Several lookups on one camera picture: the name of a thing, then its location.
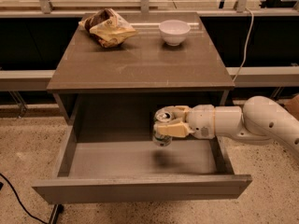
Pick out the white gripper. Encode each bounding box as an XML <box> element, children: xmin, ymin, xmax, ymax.
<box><xmin>154</xmin><ymin>105</ymin><xmax>215</xmax><ymax>139</ymax></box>

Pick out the green white 7up can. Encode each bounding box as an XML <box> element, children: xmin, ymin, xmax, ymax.
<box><xmin>152</xmin><ymin>109</ymin><xmax>173</xmax><ymax>147</ymax></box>

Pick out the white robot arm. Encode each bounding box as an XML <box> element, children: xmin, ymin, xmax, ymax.
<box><xmin>153</xmin><ymin>96</ymin><xmax>299</xmax><ymax>156</ymax></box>

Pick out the grey cabinet with top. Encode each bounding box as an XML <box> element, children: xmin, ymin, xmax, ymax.
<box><xmin>47</xmin><ymin>12</ymin><xmax>235</xmax><ymax>119</ymax></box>

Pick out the open grey top drawer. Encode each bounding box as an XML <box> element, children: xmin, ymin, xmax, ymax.
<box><xmin>33</xmin><ymin>93</ymin><xmax>252</xmax><ymax>204</ymax></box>

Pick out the white ceramic bowl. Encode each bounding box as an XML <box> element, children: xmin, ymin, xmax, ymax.
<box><xmin>159</xmin><ymin>20</ymin><xmax>191</xmax><ymax>46</ymax></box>

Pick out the crumpled chip bag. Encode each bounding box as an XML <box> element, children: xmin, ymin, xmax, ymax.
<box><xmin>78</xmin><ymin>8</ymin><xmax>137</xmax><ymax>48</ymax></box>

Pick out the black cabinet leg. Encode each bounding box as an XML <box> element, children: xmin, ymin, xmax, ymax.
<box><xmin>48</xmin><ymin>204</ymin><xmax>64</xmax><ymax>224</ymax></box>

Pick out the white cable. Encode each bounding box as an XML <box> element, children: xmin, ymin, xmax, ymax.
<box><xmin>232</xmin><ymin>7</ymin><xmax>255</xmax><ymax>82</ymax></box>

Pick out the black floor cable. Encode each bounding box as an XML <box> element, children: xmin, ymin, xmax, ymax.
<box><xmin>0</xmin><ymin>172</ymin><xmax>48</xmax><ymax>224</ymax></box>

